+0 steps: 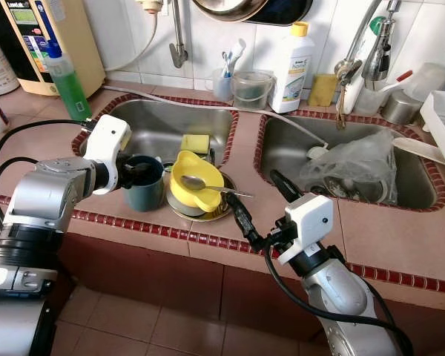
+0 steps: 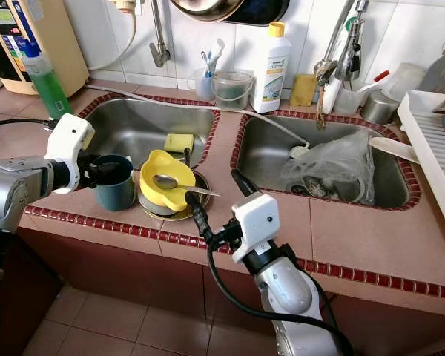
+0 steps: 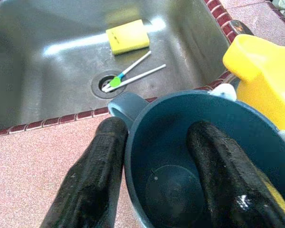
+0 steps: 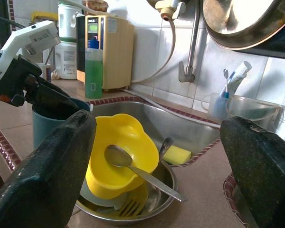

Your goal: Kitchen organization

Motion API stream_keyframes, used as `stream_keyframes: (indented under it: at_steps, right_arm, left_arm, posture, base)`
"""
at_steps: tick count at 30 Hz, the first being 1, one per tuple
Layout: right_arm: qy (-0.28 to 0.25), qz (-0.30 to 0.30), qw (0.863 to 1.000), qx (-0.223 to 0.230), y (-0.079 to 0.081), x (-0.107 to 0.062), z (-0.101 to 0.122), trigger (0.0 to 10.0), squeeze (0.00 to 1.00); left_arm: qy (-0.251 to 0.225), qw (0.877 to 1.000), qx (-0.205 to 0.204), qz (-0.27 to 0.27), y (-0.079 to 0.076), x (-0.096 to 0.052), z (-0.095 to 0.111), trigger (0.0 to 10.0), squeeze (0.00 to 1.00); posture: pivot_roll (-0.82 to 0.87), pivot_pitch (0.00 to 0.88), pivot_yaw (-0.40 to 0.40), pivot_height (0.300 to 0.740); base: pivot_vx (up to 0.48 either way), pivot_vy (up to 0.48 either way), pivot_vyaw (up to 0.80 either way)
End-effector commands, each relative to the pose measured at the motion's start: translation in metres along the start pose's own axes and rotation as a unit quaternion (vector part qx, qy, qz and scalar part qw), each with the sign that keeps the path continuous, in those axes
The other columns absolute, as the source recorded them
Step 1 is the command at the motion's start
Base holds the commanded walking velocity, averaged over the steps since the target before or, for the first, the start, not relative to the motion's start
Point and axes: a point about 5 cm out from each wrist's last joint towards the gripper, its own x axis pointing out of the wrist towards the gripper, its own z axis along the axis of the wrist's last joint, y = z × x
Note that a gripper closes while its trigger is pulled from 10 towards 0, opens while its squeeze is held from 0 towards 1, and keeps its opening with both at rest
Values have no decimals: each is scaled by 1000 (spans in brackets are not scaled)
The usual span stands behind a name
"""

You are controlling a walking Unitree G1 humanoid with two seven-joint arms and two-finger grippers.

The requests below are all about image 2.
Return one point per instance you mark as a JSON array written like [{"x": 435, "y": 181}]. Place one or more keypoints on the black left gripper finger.
[{"x": 113, "y": 172}]

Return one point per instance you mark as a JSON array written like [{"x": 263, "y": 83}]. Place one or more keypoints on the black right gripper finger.
[
  {"x": 198, "y": 215},
  {"x": 245, "y": 184}
]

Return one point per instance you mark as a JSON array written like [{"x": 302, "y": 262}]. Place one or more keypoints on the dark blue mug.
[{"x": 115, "y": 196}]

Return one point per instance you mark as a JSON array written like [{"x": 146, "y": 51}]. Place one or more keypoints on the metal spoon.
[{"x": 165, "y": 182}]

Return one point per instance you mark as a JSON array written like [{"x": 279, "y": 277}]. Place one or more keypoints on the yellow bowl with grey base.
[{"x": 167, "y": 165}]

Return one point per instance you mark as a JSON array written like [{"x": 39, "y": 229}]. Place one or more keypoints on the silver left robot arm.
[{"x": 15, "y": 196}]

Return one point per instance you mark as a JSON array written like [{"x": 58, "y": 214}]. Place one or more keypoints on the round steel plate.
[{"x": 202, "y": 206}]

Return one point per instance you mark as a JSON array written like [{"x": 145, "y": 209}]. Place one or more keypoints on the stainless steel sink basin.
[
  {"x": 259, "y": 152},
  {"x": 148, "y": 119}
]

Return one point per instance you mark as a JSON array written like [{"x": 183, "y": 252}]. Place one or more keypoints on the pale yellow sponge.
[{"x": 178, "y": 143}]

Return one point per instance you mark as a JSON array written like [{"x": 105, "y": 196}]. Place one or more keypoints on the clear plastic bag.
[{"x": 330, "y": 167}]

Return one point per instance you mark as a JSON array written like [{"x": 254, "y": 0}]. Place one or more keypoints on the clear plastic bucket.
[{"x": 232, "y": 96}]

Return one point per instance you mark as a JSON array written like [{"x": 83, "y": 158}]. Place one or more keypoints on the green soap bottle blue cap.
[{"x": 48, "y": 89}]

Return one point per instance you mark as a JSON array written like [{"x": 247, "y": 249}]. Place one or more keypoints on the translucent toothbrush cup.
[{"x": 202, "y": 89}]

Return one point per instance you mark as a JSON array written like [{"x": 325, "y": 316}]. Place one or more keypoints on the mustard yellow sponge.
[{"x": 302, "y": 90}]

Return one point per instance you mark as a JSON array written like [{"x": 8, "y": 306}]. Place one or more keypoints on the white detergent bottle yellow cap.
[{"x": 272, "y": 74}]

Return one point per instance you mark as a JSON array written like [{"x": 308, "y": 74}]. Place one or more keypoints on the thin white tube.
[{"x": 117, "y": 52}]

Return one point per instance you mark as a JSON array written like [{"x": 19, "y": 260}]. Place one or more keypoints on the beige water purifier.
[{"x": 63, "y": 44}]

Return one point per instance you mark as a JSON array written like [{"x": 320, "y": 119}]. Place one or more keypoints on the steel cup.
[{"x": 380, "y": 109}]

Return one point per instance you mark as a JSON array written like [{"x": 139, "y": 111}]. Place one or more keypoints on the white utensil red tip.
[{"x": 371, "y": 83}]

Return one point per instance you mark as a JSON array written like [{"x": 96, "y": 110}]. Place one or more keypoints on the chrome sink faucet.
[{"x": 354, "y": 63}]

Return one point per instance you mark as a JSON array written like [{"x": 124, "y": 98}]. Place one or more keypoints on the white bottle green cap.
[{"x": 341, "y": 44}]

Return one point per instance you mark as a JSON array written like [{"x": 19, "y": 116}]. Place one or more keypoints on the hanging black pan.
[{"x": 267, "y": 11}]

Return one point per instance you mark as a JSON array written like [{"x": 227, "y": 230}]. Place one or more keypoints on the hanging steel wok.
[{"x": 204, "y": 7}]

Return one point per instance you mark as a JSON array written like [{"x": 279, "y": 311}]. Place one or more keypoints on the white dish rack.
[{"x": 426, "y": 141}]

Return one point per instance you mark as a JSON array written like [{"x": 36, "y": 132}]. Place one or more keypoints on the clear plastic container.
[{"x": 406, "y": 80}]

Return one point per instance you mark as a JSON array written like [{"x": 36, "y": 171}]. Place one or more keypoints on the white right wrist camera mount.
[{"x": 256, "y": 215}]

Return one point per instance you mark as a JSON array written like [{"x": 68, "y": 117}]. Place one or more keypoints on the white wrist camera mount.
[
  {"x": 70, "y": 137},
  {"x": 256, "y": 215}
]

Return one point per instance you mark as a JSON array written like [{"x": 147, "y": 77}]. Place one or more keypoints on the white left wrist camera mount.
[{"x": 70, "y": 137}]

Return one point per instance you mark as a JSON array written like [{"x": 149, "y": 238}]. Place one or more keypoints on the metal wall tap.
[{"x": 160, "y": 52}]

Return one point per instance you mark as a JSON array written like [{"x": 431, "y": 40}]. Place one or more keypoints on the beige wall fitting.
[{"x": 127, "y": 5}]

